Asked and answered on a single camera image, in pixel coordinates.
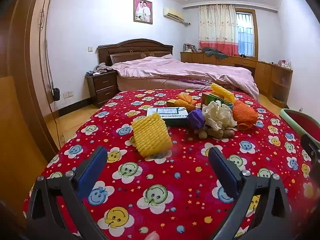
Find patterned curtain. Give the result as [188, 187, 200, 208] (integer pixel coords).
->
[199, 4, 238, 57]

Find green cardboard box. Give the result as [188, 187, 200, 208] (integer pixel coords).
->
[201, 92, 234, 111]

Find wooden cabinet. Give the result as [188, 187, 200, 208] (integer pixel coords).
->
[180, 51, 293, 108]

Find wooden wardrobe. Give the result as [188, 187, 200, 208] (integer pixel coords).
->
[0, 0, 61, 230]

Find wooden nightstand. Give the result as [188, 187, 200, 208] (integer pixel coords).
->
[85, 70, 119, 108]

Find white foam fruit net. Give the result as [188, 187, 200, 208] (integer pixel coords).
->
[201, 100, 237, 132]

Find red bin with green rim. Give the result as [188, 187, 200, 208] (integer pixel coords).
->
[279, 108, 320, 140]

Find framed wall photo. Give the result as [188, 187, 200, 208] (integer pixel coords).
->
[133, 0, 153, 25]

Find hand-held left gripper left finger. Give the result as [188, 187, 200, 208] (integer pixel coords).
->
[25, 146, 108, 240]

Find small bottles and jars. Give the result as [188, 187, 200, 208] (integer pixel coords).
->
[277, 59, 293, 70]

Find white and green box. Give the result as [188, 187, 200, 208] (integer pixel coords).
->
[146, 107, 191, 127]

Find yellow foam fruit net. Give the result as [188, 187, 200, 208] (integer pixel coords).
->
[131, 112, 173, 158]
[211, 83, 235, 103]

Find wooden headboard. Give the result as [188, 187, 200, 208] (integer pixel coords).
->
[97, 39, 174, 67]

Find bed with pink cover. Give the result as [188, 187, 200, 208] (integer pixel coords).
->
[111, 56, 259, 101]

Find red printed blanket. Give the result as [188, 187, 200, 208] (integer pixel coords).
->
[22, 88, 318, 240]

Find air conditioner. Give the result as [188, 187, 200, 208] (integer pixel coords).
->
[163, 7, 184, 22]

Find orange foam fruit net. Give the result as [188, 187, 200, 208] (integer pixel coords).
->
[232, 100, 258, 131]

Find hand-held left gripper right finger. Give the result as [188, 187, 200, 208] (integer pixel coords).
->
[208, 147, 293, 240]

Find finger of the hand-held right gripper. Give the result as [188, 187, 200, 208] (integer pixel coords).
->
[301, 134, 320, 164]

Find clothes pile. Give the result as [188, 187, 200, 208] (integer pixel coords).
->
[86, 64, 113, 77]

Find dark clothes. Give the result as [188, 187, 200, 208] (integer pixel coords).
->
[201, 47, 228, 59]

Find window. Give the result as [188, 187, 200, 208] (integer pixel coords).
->
[235, 9, 258, 58]

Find black cable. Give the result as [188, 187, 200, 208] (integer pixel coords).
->
[44, 39, 66, 146]

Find purple foam fruit net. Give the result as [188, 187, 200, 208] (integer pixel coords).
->
[187, 108, 206, 130]

